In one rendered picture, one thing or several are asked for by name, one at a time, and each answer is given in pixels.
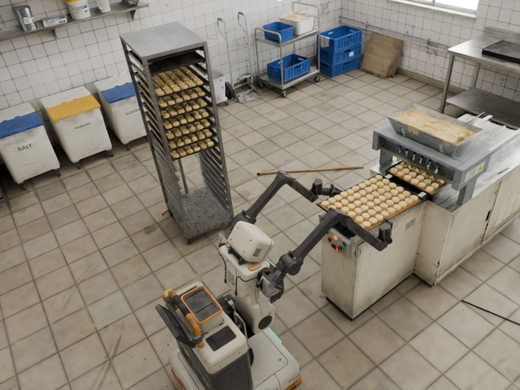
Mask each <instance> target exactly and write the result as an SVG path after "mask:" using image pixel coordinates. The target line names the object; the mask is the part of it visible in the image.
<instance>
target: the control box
mask: <svg viewBox="0 0 520 390"><path fill-rule="evenodd" d="M328 232H329V233H328V234H325V235H324V236H323V240H324V241H325V242H326V243H327V244H328V245H330V246H331V247H332V246H334V247H332V248H334V249H335V250H337V248H338V246H339V245H340V246H341V247H342V250H340V249H339V248H338V250H337V251H338V252H340V253H341V254H342V255H343V256H344V257H346V258H347V259H349V258H351V256H352V246H351V240H349V239H348V238H346V237H345V236H343V235H342V234H341V233H340V232H338V231H336V230H335V229H334V228H331V229H330V230H329V231H328ZM334 235H335V236H336V237H337V240H335V239H334ZM328 238H331V242H329V241H328ZM343 242H344V243H345V244H346V246H343Z"/></svg>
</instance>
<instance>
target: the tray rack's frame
mask: <svg viewBox="0 0 520 390"><path fill-rule="evenodd" d="M119 37H120V40H121V45H122V49H123V51H124V55H125V59H126V63H127V65H128V71H129V73H130V77H131V79H132V85H133V87H134V91H135V96H136V99H137V102H138V105H139V110H140V113H141V116H142V121H143V124H144V127H145V132H146V135H147V138H148V141H149V146H150V149H151V152H152V157H153V160H154V163H155V166H156V172H157V174H158V177H159V182H160V186H161V188H162V194H163V196H164V200H165V202H166V205H167V206H166V208H167V210H170V211H171V213H172V215H173V216H174V218H175V219H176V221H177V223H178V225H179V226H180V228H181V229H182V231H183V233H182V234H183V236H184V238H185V241H186V232H185V229H184V226H183V220H182V218H181V216H180V215H179V214H178V212H177V211H176V209H175V207H174V206H173V204H172V203H171V201H170V200H168V198H167V195H166V190H165V187H164V183H163V178H162V175H161V172H160V169H159V164H158V161H157V158H156V152H155V150H154V146H153V143H152V138H151V135H150V132H149V127H148V123H147V121H146V117H145V112H144V109H143V106H142V101H141V98H140V94H139V89H138V86H137V83H136V80H135V75H134V72H133V69H132V64H131V61H130V57H129V55H128V49H127V46H128V47H129V48H130V49H131V50H132V51H133V52H134V53H135V54H136V55H137V56H138V57H139V58H140V59H142V58H141V56H142V55H146V59H147V60H151V59H154V58H157V57H161V56H165V55H169V54H172V53H178V52H181V51H184V50H190V49H193V48H197V47H200V46H203V45H204V42H203V41H202V40H204V38H202V37H200V36H198V35H197V34H196V33H195V32H193V31H191V30H189V29H188V28H187V27H185V26H183V25H181V24H180V23H178V22H170V23H166V24H162V25H159V26H153V27H149V28H145V29H140V30H136V31H132V32H126V33H122V34H119ZM126 45H127V46H126ZM178 163H179V166H180V172H181V176H182V179H183V185H184V189H185V192H186V193H185V194H183V196H184V198H182V200H183V202H184V203H185V204H186V206H184V208H185V209H186V211H187V213H188V214H186V216H187V217H188V219H189V220H190V221H188V224H189V225H190V226H191V229H189V232H190V237H191V238H193V237H195V236H197V235H199V234H203V233H205V232H207V231H210V230H212V229H215V228H218V227H220V226H221V225H224V224H227V223H230V222H231V221H232V220H231V217H230V214H228V213H227V212H226V211H225V209H224V208H223V207H222V206H221V205H220V203H219V202H218V201H217V199H216V198H215V197H214V195H213V194H212V193H211V192H210V191H209V190H208V188H207V187H206V186H203V187H201V188H199V189H196V190H193V191H190V192H188V189H187V185H186V179H185V176H184V172H183V166H182V163H181V159H178ZM168 212H169V211H168ZM169 215H170V214H169ZM186 242H187V241H186Z"/></svg>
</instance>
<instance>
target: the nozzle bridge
mask: <svg viewBox="0 0 520 390"><path fill-rule="evenodd" d="M397 145H401V147H402V150H401V153H400V154H398V151H396V147H397ZM405 148H406V149H409V154H408V157H405V155H404V154H403V151H404V149H405ZM372 149H373V150H375V151H378V150H379V149H380V150H381V151H380V159H379V163H380V164H382V165H384V164H386V163H388V162H390V161H391V160H393V156H394V157H396V158H398V159H400V160H402V161H404V162H406V163H408V164H410V165H412V166H414V167H416V168H418V169H421V170H422V171H425V172H427V173H429V174H431V175H433V176H435V177H437V178H439V179H441V180H443V181H445V182H447V183H449V184H451V185H452V186H451V188H452V189H454V190H456V191H458V190H459V191H460V192H459V195H458V198H457V204H459V205H460V206H462V205H464V204H465V203H466V202H467V201H469V200H471V199H472V196H473V193H474V188H475V185H476V182H477V178H478V177H479V176H480V175H482V174H483V173H485V172H487V169H488V164H489V162H490V159H491V154H492V151H490V150H488V149H485V148H483V147H480V146H479V145H475V144H473V143H471V144H470V145H469V146H468V147H467V148H466V149H465V150H464V151H462V152H460V153H458V154H457V155H455V156H454V157H450V156H448V155H446V154H443V153H441V152H439V151H436V150H435V149H432V148H430V147H428V146H426V145H423V144H421V143H419V142H416V141H414V140H412V139H409V138H407V137H405V136H403V135H400V134H399V133H396V132H395V130H394V128H393V127H392V125H391V123H390V122H389V123H387V124H385V125H383V126H381V127H379V128H376V129H375V130H374V131H373V139H372ZM398 149H399V146H398V148H397V150H398ZM406 149H405V150H406ZM412 151H413V153H414V152H415V153H416V158H415V161H412V158H411V157H410V156H411V153H412ZM404 153H405V151H404ZM413 153H412V155H413ZM420 155H421V156H423V162H422V164H419V161H418V158H419V156H420ZM428 158H429V159H431V166H430V168H427V165H426V160H428V161H429V159H428ZM428 161H427V164H428ZM435 163H439V169H438V172H436V171H435V169H434V168H433V167H434V165H435Z"/></svg>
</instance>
